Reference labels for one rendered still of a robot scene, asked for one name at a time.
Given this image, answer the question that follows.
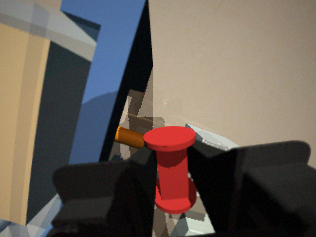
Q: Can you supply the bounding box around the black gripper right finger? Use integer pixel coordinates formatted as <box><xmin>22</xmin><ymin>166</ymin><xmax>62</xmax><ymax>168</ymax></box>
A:
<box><xmin>187</xmin><ymin>140</ymin><xmax>311</xmax><ymax>233</ymax></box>

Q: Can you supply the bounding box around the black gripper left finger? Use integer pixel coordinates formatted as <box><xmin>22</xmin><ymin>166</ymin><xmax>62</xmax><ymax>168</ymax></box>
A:
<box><xmin>52</xmin><ymin>144</ymin><xmax>158</xmax><ymax>237</ymax></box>

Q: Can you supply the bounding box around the winch handle with red knob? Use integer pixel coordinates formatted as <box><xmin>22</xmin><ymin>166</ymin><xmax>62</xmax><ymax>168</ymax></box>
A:
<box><xmin>143</xmin><ymin>126</ymin><xmax>197</xmax><ymax>215</ymax></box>

